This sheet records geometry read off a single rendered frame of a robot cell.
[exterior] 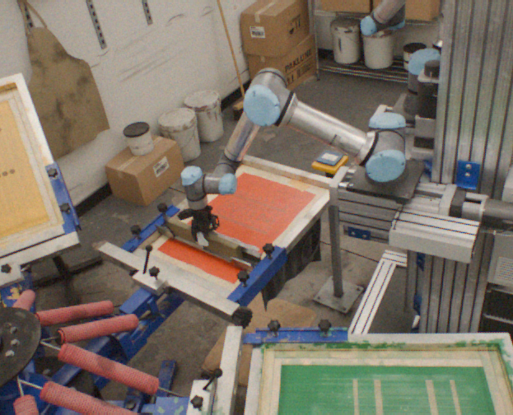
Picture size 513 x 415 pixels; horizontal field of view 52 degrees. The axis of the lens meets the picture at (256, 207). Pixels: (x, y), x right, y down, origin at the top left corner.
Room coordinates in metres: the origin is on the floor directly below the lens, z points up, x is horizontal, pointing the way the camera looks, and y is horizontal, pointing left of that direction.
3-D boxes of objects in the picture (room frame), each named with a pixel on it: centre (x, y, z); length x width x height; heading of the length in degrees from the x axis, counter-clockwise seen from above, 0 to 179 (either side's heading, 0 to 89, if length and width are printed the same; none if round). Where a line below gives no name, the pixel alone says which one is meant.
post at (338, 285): (2.10, -0.39, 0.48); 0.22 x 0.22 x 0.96; 48
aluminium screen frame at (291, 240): (1.76, 0.08, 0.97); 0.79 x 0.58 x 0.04; 138
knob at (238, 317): (1.19, 0.12, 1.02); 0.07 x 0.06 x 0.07; 138
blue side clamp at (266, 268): (1.39, 0.03, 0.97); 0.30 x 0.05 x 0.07; 138
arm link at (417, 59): (1.91, -0.76, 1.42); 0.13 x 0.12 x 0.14; 121
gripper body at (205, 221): (1.58, 0.20, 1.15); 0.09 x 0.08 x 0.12; 48
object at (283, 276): (1.68, -0.09, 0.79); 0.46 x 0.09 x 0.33; 138
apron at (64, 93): (3.47, 1.16, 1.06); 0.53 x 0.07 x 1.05; 138
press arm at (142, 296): (1.34, 0.46, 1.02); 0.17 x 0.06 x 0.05; 138
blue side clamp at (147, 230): (1.77, 0.45, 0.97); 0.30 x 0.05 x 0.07; 138
